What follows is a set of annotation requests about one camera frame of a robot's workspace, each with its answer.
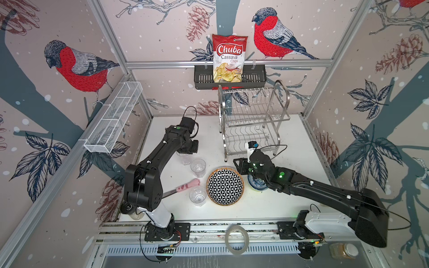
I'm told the white patterned plate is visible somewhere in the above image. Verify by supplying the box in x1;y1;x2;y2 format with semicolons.
206;167;245;207

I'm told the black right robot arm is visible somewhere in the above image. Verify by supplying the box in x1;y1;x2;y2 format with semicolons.
233;149;389;248

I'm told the black lid shaker bottle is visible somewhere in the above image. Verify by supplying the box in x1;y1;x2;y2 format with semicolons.
120;202;145;221

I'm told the black wall shelf basket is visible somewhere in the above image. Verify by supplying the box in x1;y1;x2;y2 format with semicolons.
194;65;267;90

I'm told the white wire mesh basket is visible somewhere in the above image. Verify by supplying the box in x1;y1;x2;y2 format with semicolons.
84;82;143;153

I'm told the clear faceted drinking glass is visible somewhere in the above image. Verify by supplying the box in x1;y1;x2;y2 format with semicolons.
190;159;206;178

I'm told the glass jar white lid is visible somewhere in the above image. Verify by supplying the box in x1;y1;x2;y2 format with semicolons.
329;243;359;260

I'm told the Chuba cassava chips bag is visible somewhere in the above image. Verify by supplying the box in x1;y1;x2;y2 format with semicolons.
212;35;248;83

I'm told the pink cat paw knife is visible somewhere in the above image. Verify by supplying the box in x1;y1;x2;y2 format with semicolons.
163;178;200;198

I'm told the grey tape roll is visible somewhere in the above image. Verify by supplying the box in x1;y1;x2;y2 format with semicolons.
225;224;250;256

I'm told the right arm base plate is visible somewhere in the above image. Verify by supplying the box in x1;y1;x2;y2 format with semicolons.
277;222;325;240

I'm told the blue floral white bowl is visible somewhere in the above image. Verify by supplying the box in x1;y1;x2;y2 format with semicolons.
248;174;268;192

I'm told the steel two-tier dish rack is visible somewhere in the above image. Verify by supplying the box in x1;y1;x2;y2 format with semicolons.
218;80;290;161

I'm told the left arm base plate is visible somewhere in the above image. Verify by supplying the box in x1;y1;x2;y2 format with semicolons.
143;222;191;242

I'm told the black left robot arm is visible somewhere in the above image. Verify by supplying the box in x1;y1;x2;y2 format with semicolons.
123;116;198;239

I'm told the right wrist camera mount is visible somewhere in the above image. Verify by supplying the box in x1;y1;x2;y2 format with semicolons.
247;141;259;163

